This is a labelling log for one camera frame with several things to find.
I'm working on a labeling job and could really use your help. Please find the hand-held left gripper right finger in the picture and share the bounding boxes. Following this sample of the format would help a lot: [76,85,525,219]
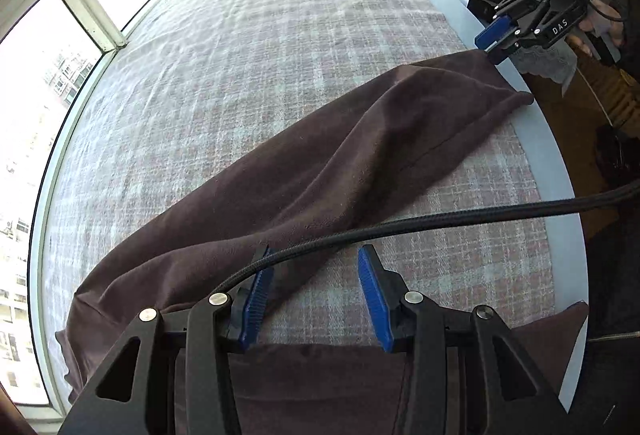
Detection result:
[357,244,568,435]

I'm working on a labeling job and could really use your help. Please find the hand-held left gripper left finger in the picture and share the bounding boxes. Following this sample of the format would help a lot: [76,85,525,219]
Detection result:
[57,244,275,435]

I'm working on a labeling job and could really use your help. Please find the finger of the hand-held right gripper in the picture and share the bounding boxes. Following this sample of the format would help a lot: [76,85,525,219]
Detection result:
[485,0,551,66]
[474,0,533,51]

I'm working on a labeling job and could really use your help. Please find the brown fleece garment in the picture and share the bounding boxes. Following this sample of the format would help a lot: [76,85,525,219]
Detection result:
[54,51,590,435]

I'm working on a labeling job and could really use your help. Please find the person's right hand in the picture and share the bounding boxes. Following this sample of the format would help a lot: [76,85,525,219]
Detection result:
[567,0,631,61]

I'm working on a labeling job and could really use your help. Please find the white lace cloth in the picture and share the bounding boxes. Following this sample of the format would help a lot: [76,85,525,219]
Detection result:
[512,42,581,97]

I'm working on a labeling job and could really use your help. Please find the pink checked blanket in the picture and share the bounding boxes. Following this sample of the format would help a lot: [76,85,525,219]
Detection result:
[42,0,558,396]

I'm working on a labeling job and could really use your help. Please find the apartment buildings outside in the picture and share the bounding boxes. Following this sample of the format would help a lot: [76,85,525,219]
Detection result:
[0,42,96,406]

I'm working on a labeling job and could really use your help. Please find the black braided cable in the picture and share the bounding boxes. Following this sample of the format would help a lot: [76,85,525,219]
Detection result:
[210,179,640,298]

